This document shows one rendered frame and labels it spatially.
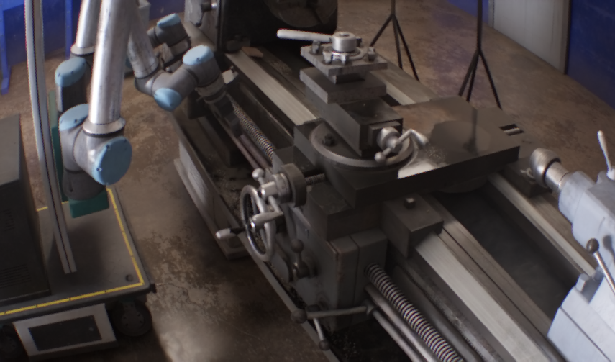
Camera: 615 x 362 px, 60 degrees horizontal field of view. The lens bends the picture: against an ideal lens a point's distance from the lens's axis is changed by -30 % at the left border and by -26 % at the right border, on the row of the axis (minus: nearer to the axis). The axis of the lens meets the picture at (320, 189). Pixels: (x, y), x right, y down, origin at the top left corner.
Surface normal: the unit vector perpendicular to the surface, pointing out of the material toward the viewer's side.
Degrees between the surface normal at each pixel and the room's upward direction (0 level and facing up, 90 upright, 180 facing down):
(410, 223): 0
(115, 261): 0
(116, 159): 95
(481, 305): 36
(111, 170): 95
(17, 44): 90
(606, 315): 66
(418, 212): 0
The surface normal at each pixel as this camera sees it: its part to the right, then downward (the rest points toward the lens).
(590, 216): -0.89, 0.16
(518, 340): -0.50, -0.54
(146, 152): 0.03, -0.83
